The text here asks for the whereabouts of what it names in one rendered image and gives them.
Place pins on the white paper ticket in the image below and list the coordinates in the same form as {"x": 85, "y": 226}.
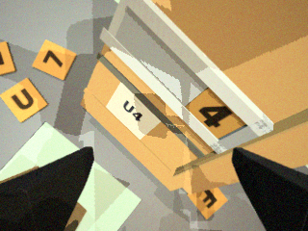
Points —
{"x": 131, "y": 112}

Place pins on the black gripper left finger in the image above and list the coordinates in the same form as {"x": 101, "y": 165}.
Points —
{"x": 44, "y": 199}

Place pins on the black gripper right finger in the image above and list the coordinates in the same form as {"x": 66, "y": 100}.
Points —
{"x": 278, "y": 194}

